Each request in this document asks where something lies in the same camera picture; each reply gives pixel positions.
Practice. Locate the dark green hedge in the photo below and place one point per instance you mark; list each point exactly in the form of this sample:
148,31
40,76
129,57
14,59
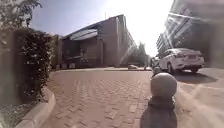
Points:
35,60

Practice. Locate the red brick path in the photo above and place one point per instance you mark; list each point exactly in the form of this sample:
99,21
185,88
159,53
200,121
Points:
100,96

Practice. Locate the white car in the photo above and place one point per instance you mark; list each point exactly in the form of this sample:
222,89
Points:
181,59

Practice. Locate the pale stone kerb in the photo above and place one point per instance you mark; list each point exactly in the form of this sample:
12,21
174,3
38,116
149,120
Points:
38,111

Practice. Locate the grey asphalt road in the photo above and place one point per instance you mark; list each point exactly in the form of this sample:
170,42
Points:
203,96

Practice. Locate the brown building with curved roof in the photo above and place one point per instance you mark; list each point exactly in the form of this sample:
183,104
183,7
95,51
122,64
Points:
103,43

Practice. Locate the row of trees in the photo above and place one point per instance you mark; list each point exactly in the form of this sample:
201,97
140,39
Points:
138,55

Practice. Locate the tall grey building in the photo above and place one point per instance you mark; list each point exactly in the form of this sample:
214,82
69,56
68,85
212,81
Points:
195,28

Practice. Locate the tree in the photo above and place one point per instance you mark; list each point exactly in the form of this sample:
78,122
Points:
16,12

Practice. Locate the stone ball bollard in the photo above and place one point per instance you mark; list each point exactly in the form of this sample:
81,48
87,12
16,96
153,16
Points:
163,87
156,70

